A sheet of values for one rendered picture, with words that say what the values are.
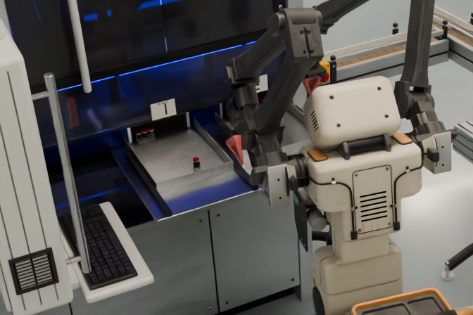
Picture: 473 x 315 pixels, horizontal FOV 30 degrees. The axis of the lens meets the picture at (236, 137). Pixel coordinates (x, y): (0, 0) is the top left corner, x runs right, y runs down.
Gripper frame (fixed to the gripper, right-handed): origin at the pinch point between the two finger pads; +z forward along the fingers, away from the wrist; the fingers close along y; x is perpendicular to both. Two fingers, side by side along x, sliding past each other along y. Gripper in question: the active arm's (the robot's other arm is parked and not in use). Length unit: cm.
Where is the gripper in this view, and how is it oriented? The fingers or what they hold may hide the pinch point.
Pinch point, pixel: (310, 91)
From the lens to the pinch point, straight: 281.9
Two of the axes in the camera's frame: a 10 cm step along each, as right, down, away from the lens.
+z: 0.6, 8.5, 5.2
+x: -9.1, 2.5, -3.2
